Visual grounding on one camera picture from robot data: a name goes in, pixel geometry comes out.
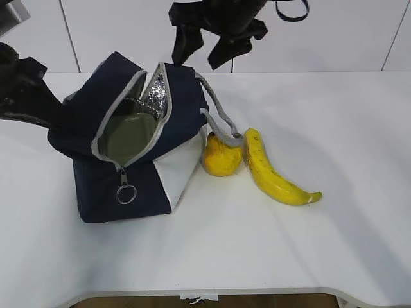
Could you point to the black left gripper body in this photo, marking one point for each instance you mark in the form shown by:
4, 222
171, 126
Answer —
15, 70

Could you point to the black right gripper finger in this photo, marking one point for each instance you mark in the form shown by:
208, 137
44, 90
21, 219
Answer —
229, 47
188, 40

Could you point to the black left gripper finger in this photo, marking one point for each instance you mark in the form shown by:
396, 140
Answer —
39, 106

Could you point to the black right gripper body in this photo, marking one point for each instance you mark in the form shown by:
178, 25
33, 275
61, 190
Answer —
227, 19

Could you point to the green lid glass container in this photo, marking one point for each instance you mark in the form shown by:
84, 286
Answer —
125, 136

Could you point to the navy blue lunch bag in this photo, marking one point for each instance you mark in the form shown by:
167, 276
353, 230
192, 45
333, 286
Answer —
150, 184

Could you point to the yellow banana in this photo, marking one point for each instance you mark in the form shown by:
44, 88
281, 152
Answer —
268, 179

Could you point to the yellow pear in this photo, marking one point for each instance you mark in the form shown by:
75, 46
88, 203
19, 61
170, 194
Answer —
220, 159

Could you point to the white tape on table edge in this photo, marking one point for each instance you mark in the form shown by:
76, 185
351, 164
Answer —
199, 296

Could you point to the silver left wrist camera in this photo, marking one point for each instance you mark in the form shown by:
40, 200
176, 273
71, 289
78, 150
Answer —
13, 13

